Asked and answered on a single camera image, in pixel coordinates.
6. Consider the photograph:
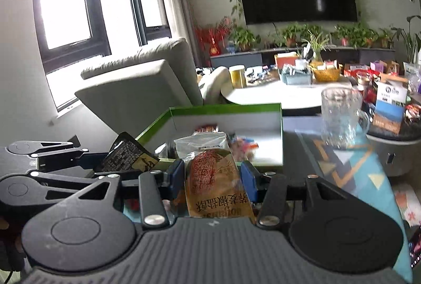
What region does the black square snack packet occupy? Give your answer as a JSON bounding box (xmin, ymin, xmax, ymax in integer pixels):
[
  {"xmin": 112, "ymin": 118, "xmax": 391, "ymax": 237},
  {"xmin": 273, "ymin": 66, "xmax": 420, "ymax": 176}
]
[{"xmin": 96, "ymin": 132, "xmax": 159, "ymax": 173}]

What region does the beige meat snack package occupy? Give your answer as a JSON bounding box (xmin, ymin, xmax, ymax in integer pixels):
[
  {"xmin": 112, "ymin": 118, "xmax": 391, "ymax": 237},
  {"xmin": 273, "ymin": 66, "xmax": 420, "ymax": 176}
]
[{"xmin": 174, "ymin": 132, "xmax": 255, "ymax": 222}]

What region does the green cardboard box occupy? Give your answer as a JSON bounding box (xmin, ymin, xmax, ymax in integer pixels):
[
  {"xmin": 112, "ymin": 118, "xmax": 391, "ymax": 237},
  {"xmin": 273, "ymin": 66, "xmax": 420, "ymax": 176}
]
[{"xmin": 137, "ymin": 104, "xmax": 284, "ymax": 171}]

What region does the grey armchair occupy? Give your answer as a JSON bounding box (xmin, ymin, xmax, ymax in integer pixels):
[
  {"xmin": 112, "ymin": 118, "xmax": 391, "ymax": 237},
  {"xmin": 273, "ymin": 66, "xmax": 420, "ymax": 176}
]
[{"xmin": 75, "ymin": 38, "xmax": 230, "ymax": 137}]

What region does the teal patterned table cloth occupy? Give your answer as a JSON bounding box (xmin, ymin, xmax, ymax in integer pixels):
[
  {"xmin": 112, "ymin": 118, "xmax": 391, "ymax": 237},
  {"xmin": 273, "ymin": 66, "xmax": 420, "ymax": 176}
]
[{"xmin": 282, "ymin": 116, "xmax": 414, "ymax": 281}]

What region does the round white coffee table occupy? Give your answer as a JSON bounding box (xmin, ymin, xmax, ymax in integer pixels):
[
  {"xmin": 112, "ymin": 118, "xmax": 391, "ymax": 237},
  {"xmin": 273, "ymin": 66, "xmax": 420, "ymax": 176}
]
[{"xmin": 220, "ymin": 77, "xmax": 352, "ymax": 110}]

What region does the clear glass mug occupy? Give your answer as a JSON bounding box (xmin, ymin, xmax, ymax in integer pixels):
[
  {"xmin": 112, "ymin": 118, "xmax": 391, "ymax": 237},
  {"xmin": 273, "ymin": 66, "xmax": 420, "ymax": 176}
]
[{"xmin": 321, "ymin": 87, "xmax": 370, "ymax": 149}]

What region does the blue plastic tray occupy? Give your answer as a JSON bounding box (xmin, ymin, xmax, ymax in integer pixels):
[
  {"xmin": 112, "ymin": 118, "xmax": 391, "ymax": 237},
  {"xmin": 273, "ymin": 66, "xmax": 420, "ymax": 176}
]
[{"xmin": 279, "ymin": 68, "xmax": 313, "ymax": 85}]

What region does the yellow wicker basket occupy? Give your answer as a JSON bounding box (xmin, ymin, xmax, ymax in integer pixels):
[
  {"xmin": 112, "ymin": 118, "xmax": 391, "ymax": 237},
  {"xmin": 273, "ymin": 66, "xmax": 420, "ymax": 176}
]
[{"xmin": 311, "ymin": 67, "xmax": 340, "ymax": 82}]

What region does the dark tv console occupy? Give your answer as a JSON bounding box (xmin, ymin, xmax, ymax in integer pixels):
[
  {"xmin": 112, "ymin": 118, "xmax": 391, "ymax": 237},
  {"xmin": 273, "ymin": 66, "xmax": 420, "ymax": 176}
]
[{"xmin": 210, "ymin": 47, "xmax": 397, "ymax": 68}]

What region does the orange storage box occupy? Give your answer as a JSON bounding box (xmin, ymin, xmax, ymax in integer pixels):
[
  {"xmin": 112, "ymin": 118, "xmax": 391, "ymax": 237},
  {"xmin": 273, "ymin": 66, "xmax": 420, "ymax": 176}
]
[{"xmin": 274, "ymin": 52, "xmax": 299, "ymax": 70}]

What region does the blue white paper box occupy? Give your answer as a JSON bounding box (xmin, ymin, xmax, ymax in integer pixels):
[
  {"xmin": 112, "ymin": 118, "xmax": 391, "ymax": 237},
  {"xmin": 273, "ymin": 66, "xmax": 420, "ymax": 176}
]
[{"xmin": 373, "ymin": 81, "xmax": 408, "ymax": 134}]

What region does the spider plant in vase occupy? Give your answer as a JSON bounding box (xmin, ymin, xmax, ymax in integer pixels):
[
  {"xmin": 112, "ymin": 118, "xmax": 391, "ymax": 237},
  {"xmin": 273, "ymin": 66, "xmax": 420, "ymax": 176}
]
[{"xmin": 304, "ymin": 29, "xmax": 330, "ymax": 62}]

